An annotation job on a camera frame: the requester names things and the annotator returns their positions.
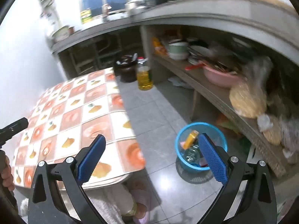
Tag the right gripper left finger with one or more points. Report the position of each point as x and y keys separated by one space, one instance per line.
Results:
x=45 y=203

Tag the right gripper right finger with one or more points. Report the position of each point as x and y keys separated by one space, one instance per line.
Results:
x=258 y=203

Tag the yellow white medicine box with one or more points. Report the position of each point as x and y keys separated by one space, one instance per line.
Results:
x=190 y=140

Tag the blue trash basket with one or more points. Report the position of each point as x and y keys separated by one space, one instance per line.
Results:
x=191 y=159

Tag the grey kitchen counter shelf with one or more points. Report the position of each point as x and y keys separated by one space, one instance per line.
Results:
x=273 y=30

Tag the left hand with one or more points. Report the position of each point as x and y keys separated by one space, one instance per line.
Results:
x=7 y=177

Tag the bag of yellow grain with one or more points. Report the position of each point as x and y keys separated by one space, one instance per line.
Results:
x=248 y=97

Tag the pink plastic basin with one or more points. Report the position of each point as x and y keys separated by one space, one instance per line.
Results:
x=221 y=79

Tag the dark ceramic jar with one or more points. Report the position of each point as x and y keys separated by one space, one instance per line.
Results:
x=126 y=67

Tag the cooking oil bottle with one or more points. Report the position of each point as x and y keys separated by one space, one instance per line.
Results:
x=144 y=74

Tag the white plates stack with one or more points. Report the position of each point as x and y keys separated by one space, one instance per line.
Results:
x=200 y=54

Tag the green white stacked bowls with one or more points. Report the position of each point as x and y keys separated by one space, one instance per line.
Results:
x=177 y=50

